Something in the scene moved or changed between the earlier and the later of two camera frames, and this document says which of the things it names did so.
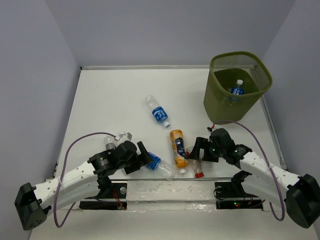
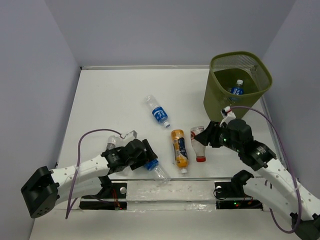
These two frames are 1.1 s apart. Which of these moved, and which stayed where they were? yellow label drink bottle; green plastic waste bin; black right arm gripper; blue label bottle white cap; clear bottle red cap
Moved: black right arm gripper; clear bottle red cap
Stayed: blue label bottle white cap; green plastic waste bin; yellow label drink bottle
